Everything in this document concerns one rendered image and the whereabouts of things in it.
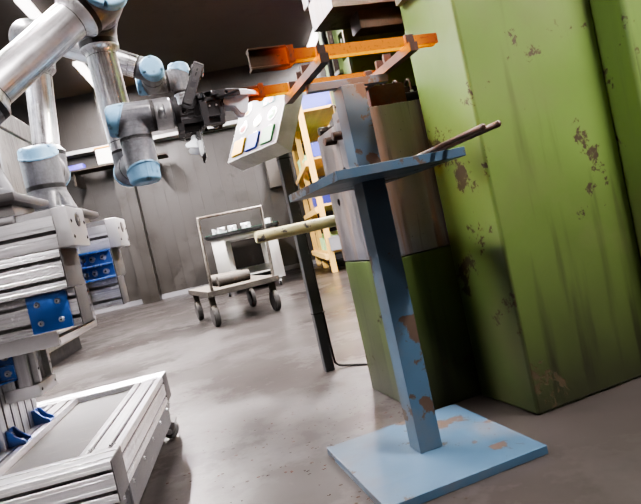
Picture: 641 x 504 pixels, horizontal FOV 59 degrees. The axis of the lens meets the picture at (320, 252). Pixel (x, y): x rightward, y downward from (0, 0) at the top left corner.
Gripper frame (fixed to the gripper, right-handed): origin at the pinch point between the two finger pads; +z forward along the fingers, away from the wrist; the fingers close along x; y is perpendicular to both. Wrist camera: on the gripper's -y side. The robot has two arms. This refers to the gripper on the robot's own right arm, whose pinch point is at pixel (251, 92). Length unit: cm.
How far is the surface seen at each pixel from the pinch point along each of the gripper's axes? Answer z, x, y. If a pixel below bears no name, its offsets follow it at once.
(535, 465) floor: 36, 34, 97
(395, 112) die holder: 43.9, -13.4, 8.2
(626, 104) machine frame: 97, 16, 22
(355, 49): 18.8, 25.3, 0.8
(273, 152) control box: 21, -80, 3
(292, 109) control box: 32, -77, -12
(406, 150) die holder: 45, -13, 20
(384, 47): 25.7, 25.1, 1.1
